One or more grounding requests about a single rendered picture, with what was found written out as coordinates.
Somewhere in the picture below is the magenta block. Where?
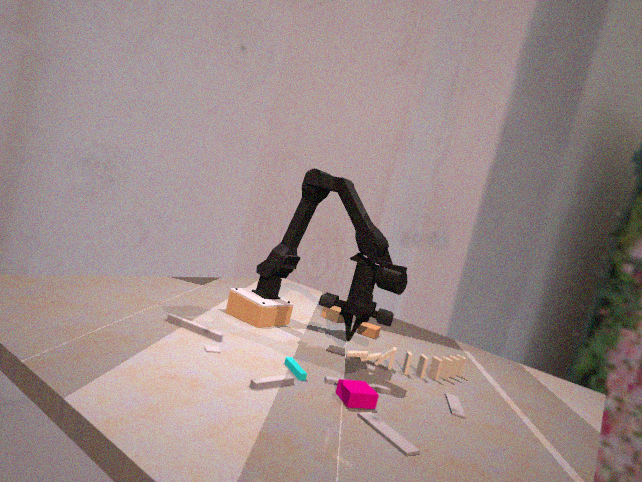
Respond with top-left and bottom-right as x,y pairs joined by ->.
336,379 -> 378,409

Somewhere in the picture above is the cyan rectangular block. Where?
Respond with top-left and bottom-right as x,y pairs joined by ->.
285,357 -> 307,380

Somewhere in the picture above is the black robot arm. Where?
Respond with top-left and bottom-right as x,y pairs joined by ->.
252,169 -> 408,318

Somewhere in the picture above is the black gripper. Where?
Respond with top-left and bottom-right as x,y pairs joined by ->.
319,280 -> 394,341

